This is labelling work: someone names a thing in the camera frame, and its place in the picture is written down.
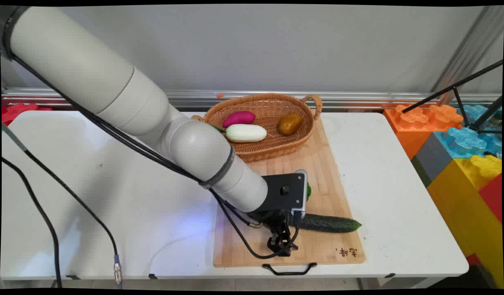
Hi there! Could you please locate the yellow-brown potato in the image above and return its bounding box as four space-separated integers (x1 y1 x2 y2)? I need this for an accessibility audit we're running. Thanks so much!
278 113 303 136

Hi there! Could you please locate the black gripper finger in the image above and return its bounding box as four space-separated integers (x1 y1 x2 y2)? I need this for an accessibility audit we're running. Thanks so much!
267 226 283 252
281 225 298 257

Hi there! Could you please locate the purple sweet potato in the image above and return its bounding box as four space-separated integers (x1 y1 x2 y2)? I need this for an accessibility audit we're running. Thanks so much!
222 111 256 129

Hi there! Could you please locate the orange toy block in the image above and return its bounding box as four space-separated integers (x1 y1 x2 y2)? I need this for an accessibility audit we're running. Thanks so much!
384 104 465 160

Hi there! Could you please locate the bamboo cutting board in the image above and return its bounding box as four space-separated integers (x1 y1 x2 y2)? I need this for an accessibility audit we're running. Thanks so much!
213 117 366 276

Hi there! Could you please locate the black tripod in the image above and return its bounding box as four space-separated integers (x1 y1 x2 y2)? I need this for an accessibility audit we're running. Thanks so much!
401 59 504 134

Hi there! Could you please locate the plain black cable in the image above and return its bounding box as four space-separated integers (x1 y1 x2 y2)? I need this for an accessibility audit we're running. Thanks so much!
2 158 63 288

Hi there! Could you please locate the cable with metal connector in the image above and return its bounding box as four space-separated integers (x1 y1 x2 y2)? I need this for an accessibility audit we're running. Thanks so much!
2 122 124 289

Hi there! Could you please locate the red flat toy block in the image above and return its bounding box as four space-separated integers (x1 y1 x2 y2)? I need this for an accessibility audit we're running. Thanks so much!
2 103 52 126

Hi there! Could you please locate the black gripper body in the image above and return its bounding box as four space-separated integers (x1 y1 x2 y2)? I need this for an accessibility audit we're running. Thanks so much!
248 172 307 232

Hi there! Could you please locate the aluminium slanted post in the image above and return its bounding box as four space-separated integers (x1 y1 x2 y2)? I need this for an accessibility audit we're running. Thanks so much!
430 6 503 95

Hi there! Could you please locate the blue toy block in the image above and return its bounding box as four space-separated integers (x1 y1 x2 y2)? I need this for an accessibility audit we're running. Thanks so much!
434 104 503 159

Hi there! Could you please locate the dark green cucumber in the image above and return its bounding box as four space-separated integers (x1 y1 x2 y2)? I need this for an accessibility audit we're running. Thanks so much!
291 213 362 234

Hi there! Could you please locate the black cable strap band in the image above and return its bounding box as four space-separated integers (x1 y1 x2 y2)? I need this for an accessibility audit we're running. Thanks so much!
199 147 236 190

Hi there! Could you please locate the aluminium rail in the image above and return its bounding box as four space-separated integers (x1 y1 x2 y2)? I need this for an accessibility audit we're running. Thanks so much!
2 87 502 111

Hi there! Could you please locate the grey toy block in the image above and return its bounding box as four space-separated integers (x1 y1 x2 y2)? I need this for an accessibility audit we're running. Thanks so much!
411 132 454 187

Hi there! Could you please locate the woven wicker basket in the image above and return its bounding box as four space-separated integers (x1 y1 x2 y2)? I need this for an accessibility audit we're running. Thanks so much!
191 93 323 163

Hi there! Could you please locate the yellow toy block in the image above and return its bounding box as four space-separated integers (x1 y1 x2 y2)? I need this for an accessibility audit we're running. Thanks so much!
427 155 504 288

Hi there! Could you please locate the large red toy block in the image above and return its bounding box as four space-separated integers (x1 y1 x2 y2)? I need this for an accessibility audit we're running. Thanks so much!
478 174 503 224

